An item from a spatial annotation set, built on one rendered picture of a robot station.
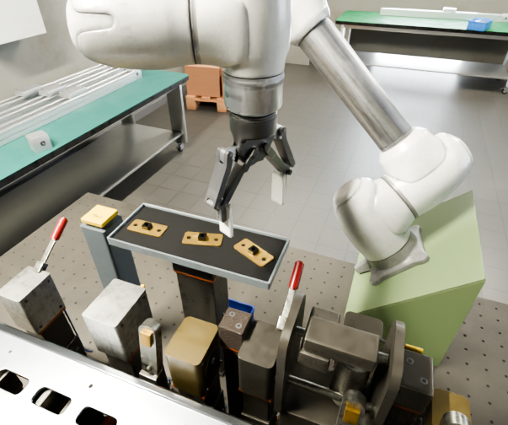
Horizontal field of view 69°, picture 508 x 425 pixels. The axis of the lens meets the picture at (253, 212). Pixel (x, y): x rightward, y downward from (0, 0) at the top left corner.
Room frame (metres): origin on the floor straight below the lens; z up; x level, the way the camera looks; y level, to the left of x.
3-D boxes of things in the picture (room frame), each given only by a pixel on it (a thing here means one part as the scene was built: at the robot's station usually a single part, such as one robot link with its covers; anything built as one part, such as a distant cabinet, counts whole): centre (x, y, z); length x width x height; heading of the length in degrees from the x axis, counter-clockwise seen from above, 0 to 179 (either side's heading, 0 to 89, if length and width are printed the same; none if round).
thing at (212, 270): (0.59, 0.12, 1.16); 0.37 x 0.14 x 0.02; 69
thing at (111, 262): (0.68, 0.36, 0.92); 0.08 x 0.08 x 0.44; 69
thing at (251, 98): (0.55, 0.00, 1.50); 0.09 x 0.09 x 0.06
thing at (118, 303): (0.48, 0.27, 0.90); 0.13 x 0.08 x 0.41; 159
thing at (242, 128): (0.55, 0.00, 1.42); 0.08 x 0.07 x 0.09; 135
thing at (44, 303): (0.57, 0.51, 0.88); 0.12 x 0.07 x 0.36; 159
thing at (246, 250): (0.55, 0.00, 1.17); 0.08 x 0.04 x 0.01; 45
